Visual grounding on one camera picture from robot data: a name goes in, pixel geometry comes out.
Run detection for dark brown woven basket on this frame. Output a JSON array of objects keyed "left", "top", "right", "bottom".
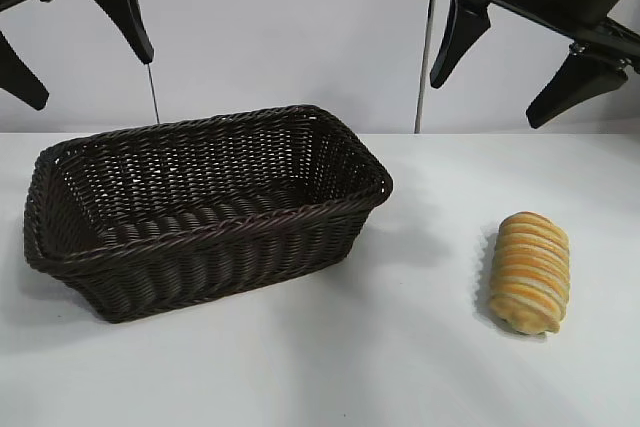
[{"left": 22, "top": 104, "right": 396, "bottom": 326}]

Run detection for gray vertical pole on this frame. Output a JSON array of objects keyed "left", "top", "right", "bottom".
[{"left": 412, "top": 0, "right": 442, "bottom": 134}]

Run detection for long striped bread roll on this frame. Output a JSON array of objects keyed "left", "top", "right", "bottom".
[{"left": 487, "top": 211, "right": 572, "bottom": 337}]

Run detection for thin dark vertical rod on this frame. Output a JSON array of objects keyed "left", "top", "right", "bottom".
[{"left": 145, "top": 60, "right": 161, "bottom": 124}]

